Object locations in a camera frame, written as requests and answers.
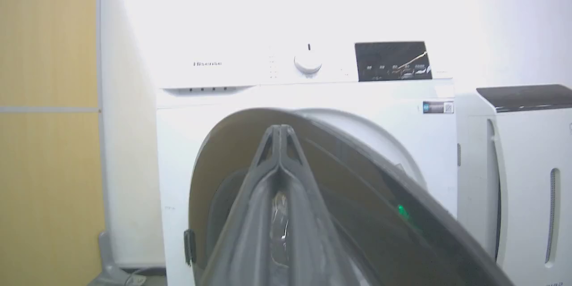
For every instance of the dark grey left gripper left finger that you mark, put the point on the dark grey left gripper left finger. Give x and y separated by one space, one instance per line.
248 232

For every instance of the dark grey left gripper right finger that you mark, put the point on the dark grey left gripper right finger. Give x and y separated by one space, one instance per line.
313 232

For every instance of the dark glass washing machine door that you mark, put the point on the dark glass washing machine door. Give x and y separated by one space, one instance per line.
380 196

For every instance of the black door hinge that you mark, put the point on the black door hinge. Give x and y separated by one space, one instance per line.
190 246

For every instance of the white Hisense washing machine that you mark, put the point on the white Hisense washing machine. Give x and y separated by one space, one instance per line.
178 156

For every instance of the white program dial knob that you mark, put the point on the white program dial knob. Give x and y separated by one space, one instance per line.
308 63

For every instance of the small blue grey sticker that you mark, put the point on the small blue grey sticker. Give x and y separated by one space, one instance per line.
438 107

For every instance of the black display panel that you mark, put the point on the black display panel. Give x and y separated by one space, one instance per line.
389 60

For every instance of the white appliance with dark lid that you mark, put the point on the white appliance with dark lid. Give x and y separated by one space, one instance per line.
527 165

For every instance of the grey floor bracket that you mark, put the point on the grey floor bracket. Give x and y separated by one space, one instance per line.
109 268

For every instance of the light wooden wall panel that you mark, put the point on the light wooden wall panel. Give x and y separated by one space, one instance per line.
44 143

